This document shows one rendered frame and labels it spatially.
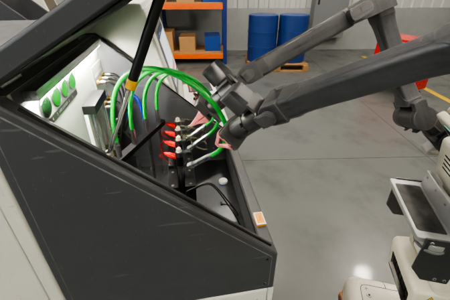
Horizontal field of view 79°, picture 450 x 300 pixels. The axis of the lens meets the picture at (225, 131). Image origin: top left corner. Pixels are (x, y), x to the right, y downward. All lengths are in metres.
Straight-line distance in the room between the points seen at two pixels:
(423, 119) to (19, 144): 1.04
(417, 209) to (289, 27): 4.94
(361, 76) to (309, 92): 0.10
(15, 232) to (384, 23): 1.09
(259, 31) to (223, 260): 5.03
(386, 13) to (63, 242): 1.05
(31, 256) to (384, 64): 0.81
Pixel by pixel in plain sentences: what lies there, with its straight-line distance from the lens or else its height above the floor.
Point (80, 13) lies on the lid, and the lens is 0.47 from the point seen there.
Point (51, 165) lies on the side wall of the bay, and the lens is 0.62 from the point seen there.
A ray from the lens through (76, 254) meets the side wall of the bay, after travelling 0.79.
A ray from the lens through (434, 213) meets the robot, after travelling 1.02.
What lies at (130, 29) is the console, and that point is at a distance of 1.20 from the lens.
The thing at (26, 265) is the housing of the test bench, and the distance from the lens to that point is 0.85.
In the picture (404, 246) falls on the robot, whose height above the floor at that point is 0.80.
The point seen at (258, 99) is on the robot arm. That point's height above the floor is 1.38.
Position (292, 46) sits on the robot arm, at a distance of 0.88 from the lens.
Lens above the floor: 1.63
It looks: 29 degrees down
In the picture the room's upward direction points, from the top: straight up
